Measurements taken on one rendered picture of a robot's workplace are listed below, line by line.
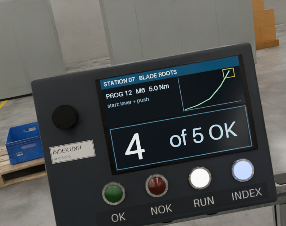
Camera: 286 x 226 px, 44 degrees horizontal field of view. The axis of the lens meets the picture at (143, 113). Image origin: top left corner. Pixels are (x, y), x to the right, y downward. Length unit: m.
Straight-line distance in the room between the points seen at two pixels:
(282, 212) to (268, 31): 8.82
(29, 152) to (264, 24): 6.94
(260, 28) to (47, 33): 4.93
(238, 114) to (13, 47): 7.55
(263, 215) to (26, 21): 6.40
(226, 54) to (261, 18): 8.75
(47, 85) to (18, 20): 7.43
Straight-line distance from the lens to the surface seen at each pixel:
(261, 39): 9.23
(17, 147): 3.54
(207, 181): 0.42
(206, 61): 0.42
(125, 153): 0.41
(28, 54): 7.85
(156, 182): 0.41
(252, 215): 2.40
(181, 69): 0.41
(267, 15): 9.28
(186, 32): 6.46
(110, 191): 0.41
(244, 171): 0.42
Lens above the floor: 1.31
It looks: 16 degrees down
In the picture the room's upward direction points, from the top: 10 degrees counter-clockwise
